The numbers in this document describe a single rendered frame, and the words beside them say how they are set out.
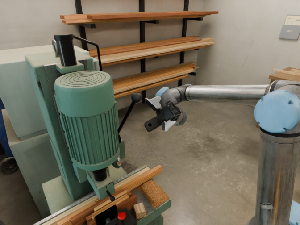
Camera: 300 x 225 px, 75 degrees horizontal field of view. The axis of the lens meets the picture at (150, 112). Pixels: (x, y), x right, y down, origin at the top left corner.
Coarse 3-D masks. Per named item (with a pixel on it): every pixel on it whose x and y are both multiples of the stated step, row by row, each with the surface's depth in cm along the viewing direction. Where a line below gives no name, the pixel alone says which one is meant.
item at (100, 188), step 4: (88, 172) 84; (92, 172) 84; (88, 176) 85; (92, 176) 82; (108, 176) 82; (88, 180) 88; (92, 180) 80; (104, 180) 80; (108, 180) 80; (112, 180) 80; (92, 184) 83; (96, 184) 78; (100, 184) 78; (104, 184) 78; (108, 184) 79; (112, 184) 80; (96, 188) 78; (100, 188) 77; (104, 188) 78; (108, 188) 80; (112, 188) 81; (96, 192) 81; (100, 192) 78; (104, 192) 79; (112, 192) 82; (100, 196) 79; (104, 196) 80
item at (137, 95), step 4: (136, 92) 65; (132, 96) 64; (136, 96) 64; (140, 96) 65; (132, 100) 65; (136, 100) 64; (140, 100) 65; (132, 104) 68; (132, 108) 71; (128, 112) 73; (128, 116) 75; (124, 120) 78; (120, 128) 84; (120, 140) 95
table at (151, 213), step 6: (138, 186) 98; (132, 192) 95; (138, 192) 95; (138, 198) 92; (144, 198) 92; (144, 204) 89; (150, 204) 89; (162, 204) 89; (168, 204) 92; (132, 210) 87; (150, 210) 87; (156, 210) 88; (162, 210) 91; (150, 216) 86; (156, 216) 90; (84, 222) 82; (138, 222) 82; (144, 222) 85
